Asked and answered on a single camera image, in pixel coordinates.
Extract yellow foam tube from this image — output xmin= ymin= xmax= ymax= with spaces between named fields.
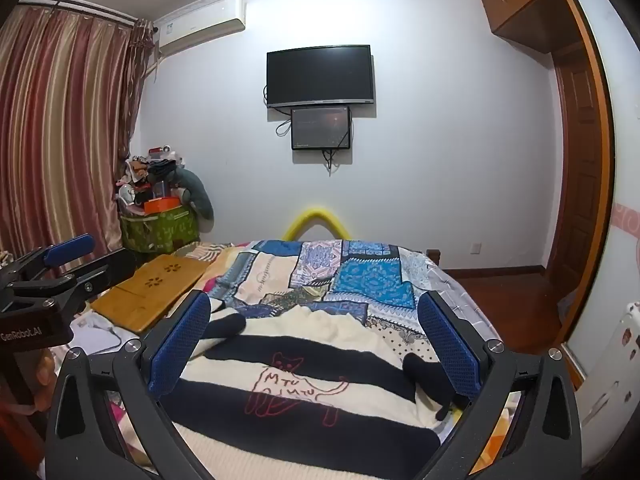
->
xmin=283 ymin=205 xmax=349 ymax=241

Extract white papers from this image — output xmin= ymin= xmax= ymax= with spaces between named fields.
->
xmin=69 ymin=310 xmax=147 ymax=357

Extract white air conditioner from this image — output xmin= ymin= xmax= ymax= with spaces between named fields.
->
xmin=154 ymin=0 xmax=247 ymax=57

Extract curtain rail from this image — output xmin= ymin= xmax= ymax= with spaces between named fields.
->
xmin=22 ymin=0 xmax=139 ymax=24

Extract black and cream striped sweater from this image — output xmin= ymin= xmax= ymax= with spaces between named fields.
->
xmin=167 ymin=304 xmax=471 ymax=480

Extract pink wall sticker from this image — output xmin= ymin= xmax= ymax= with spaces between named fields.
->
xmin=612 ymin=202 xmax=640 ymax=239

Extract wooden overhead cabinet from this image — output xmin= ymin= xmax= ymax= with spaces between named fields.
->
xmin=477 ymin=0 xmax=587 ymax=54

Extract blue patchwork blanket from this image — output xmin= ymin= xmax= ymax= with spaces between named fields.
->
xmin=200 ymin=239 xmax=508 ymax=376

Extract grey-green plush toy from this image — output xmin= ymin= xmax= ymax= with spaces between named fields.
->
xmin=172 ymin=166 xmax=216 ymax=222

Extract green fabric storage box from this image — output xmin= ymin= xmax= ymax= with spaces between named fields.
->
xmin=120 ymin=203 xmax=200 ymax=255

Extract striped red curtain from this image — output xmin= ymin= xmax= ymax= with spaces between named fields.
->
xmin=0 ymin=4 xmax=157 ymax=263

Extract pile of clutter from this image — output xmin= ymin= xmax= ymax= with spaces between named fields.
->
xmin=116 ymin=145 xmax=186 ymax=211

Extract small black wall monitor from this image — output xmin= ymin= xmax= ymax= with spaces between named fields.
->
xmin=291 ymin=105 xmax=352 ymax=151

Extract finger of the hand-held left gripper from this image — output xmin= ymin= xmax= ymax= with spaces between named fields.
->
xmin=10 ymin=252 xmax=138 ymax=311
xmin=0 ymin=234 xmax=96 ymax=286

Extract wooden lap desk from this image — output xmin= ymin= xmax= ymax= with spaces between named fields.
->
xmin=91 ymin=254 xmax=212 ymax=335

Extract black wall television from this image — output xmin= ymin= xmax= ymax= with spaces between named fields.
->
xmin=266 ymin=45 xmax=376 ymax=109

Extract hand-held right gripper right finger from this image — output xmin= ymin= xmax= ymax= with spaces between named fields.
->
xmin=417 ymin=290 xmax=583 ymax=480

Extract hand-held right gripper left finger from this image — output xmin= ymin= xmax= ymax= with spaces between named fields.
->
xmin=45 ymin=290 xmax=221 ymax=480

